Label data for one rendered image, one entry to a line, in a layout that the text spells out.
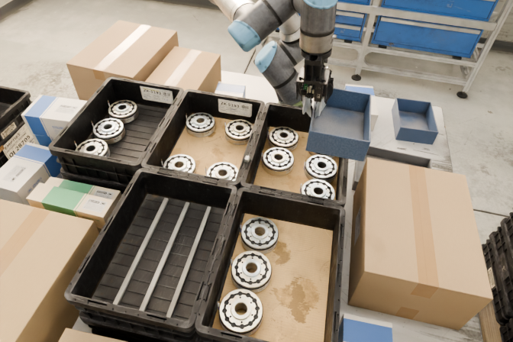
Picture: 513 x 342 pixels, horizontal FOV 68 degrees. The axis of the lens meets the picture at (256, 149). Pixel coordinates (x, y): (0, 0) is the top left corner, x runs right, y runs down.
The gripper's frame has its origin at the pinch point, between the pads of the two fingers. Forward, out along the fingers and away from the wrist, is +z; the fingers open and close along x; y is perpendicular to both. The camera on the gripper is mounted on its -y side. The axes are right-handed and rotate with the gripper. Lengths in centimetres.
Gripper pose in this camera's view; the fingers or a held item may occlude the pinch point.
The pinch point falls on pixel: (313, 111)
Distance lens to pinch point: 103.2
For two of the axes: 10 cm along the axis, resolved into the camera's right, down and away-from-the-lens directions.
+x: 9.6, 1.4, -2.3
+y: -2.6, 6.8, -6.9
